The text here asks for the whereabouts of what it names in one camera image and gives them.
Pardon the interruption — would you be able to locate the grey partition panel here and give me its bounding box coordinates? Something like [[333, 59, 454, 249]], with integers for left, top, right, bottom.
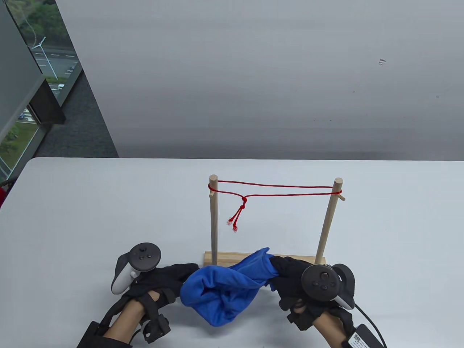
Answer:
[[0, 0, 46, 142]]

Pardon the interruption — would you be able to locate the wooden rack with two posts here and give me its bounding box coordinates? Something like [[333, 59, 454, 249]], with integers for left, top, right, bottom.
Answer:
[[204, 175, 346, 267]]

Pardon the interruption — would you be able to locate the dark window frame block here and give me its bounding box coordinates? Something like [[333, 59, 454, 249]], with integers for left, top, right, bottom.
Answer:
[[29, 80, 66, 125]]

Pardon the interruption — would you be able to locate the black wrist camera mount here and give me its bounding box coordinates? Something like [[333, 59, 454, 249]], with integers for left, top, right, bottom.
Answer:
[[141, 315, 171, 344]]

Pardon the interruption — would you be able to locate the person's right hand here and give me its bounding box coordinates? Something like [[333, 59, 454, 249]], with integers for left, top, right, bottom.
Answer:
[[270, 256, 354, 331]]

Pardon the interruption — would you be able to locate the blue towel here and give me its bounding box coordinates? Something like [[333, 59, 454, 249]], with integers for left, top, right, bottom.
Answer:
[[180, 248, 276, 327]]

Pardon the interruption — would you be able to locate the person's left hand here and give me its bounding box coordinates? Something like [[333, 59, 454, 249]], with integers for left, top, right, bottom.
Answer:
[[129, 264, 199, 308]]

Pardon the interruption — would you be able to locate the black cable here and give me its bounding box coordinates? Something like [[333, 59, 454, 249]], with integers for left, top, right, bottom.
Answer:
[[355, 304, 388, 348]]

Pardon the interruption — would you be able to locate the black strapped sensor box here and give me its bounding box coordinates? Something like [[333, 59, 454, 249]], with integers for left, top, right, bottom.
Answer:
[[76, 321, 109, 348]]

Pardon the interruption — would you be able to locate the window with outdoor view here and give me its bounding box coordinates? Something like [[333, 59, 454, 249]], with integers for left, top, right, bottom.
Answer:
[[0, 0, 84, 182]]

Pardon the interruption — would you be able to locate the black sensor box white label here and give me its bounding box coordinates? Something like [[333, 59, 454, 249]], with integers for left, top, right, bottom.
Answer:
[[341, 324, 386, 348]]

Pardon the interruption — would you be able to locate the person's left forearm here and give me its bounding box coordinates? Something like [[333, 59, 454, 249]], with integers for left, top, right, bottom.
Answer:
[[105, 299, 145, 343]]

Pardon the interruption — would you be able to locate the black white handheld controller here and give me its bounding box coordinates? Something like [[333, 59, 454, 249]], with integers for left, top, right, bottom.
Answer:
[[301, 264, 356, 310], [111, 243, 162, 295]]

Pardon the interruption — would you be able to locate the red elastic cord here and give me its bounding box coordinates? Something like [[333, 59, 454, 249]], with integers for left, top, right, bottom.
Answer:
[[208, 180, 343, 232]]

